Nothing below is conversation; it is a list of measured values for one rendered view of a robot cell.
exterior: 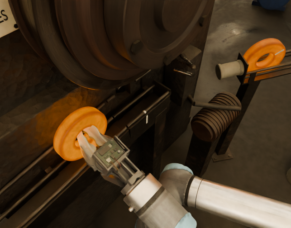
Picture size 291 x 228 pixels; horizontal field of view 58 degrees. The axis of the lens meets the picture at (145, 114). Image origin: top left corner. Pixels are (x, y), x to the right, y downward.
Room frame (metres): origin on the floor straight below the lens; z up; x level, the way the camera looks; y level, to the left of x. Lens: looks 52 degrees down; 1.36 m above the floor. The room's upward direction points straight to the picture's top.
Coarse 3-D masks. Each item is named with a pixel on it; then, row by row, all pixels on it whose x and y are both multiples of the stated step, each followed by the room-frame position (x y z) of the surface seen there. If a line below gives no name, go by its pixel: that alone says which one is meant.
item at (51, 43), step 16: (32, 0) 0.34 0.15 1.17; (48, 0) 0.36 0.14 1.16; (32, 16) 0.34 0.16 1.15; (48, 16) 0.35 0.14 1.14; (32, 32) 0.38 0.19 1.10; (48, 32) 0.35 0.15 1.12; (48, 48) 0.34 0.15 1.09; (64, 48) 0.36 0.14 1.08; (64, 64) 0.35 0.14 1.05; (80, 80) 0.37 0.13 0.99; (96, 80) 0.39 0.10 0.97; (112, 80) 0.42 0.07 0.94; (128, 80) 0.46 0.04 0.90
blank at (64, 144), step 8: (72, 112) 0.40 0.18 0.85; (80, 112) 0.40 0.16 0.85; (88, 112) 0.41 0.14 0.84; (96, 112) 0.42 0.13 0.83; (64, 120) 0.38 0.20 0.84; (72, 120) 0.38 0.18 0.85; (80, 120) 0.38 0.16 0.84; (88, 120) 0.39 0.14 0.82; (96, 120) 0.41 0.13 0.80; (104, 120) 0.43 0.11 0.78; (64, 128) 0.36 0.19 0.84; (72, 128) 0.36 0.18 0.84; (80, 128) 0.37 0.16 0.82; (104, 128) 0.42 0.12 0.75; (56, 136) 0.35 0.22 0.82; (64, 136) 0.34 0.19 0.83; (72, 136) 0.35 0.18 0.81; (56, 144) 0.34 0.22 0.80; (64, 144) 0.33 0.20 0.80; (72, 144) 0.35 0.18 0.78; (64, 152) 0.33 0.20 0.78; (72, 152) 0.34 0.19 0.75; (80, 152) 0.35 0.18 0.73; (72, 160) 0.33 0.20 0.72
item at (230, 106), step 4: (188, 96) 0.66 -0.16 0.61; (192, 100) 0.64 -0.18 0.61; (192, 104) 0.63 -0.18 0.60; (196, 104) 0.63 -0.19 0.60; (200, 104) 0.63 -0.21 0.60; (204, 104) 0.64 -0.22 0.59; (208, 104) 0.64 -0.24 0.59; (212, 104) 0.65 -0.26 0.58; (216, 104) 0.65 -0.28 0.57; (220, 104) 0.66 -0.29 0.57; (212, 108) 0.64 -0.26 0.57; (216, 108) 0.64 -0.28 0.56; (220, 108) 0.64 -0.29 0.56; (224, 108) 0.64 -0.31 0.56; (228, 108) 0.64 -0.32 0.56; (232, 108) 0.65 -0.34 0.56; (236, 108) 0.65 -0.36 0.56; (240, 108) 0.65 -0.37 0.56
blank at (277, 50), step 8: (264, 40) 0.78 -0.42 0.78; (272, 40) 0.77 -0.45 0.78; (256, 48) 0.75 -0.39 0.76; (264, 48) 0.75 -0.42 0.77; (272, 48) 0.76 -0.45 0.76; (280, 48) 0.77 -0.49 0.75; (248, 56) 0.75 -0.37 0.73; (256, 56) 0.75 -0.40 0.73; (272, 56) 0.77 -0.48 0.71; (280, 56) 0.77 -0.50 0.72; (256, 64) 0.75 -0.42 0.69; (264, 64) 0.77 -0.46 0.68; (272, 64) 0.77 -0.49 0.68
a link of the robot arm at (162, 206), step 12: (156, 192) 0.22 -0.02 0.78; (168, 192) 0.23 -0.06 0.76; (144, 204) 0.20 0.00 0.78; (156, 204) 0.20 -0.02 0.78; (168, 204) 0.20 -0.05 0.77; (180, 204) 0.21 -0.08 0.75; (144, 216) 0.18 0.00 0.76; (156, 216) 0.17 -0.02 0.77; (168, 216) 0.17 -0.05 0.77; (180, 216) 0.18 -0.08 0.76
